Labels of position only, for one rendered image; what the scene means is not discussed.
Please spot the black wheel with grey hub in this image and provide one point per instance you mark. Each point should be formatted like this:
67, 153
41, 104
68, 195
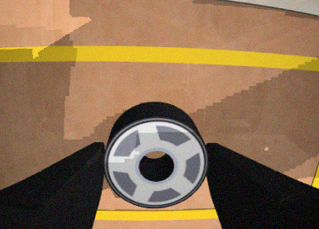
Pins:
162, 182

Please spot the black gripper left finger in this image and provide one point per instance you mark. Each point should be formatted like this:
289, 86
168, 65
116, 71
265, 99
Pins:
65, 195

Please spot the yellow tape line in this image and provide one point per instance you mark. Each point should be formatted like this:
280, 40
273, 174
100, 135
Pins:
104, 53

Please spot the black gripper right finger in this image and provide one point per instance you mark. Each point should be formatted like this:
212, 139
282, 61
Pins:
248, 195

